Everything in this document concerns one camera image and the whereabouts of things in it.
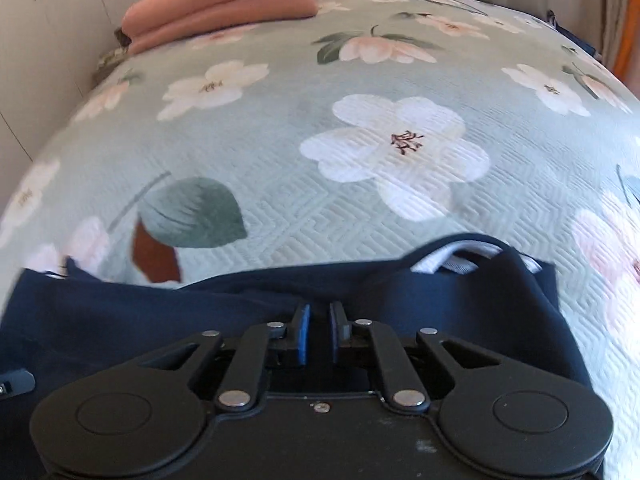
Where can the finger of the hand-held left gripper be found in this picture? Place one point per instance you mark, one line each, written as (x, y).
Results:
(17, 382)

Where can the folded pink quilt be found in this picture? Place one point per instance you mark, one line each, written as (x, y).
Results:
(225, 5)

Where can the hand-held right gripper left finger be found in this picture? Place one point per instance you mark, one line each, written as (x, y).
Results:
(302, 336)

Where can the green floral bedspread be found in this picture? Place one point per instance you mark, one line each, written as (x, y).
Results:
(310, 150)

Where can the white wardrobe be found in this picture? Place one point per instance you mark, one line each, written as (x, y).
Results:
(50, 40)

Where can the beige and orange curtain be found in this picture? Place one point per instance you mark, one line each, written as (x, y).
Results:
(622, 20)

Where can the navy striped zip hoodie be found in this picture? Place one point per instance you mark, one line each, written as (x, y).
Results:
(125, 320)

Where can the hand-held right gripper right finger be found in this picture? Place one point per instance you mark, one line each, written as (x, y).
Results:
(335, 332)

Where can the dark bag beside bed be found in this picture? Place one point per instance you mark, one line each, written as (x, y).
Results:
(575, 35)

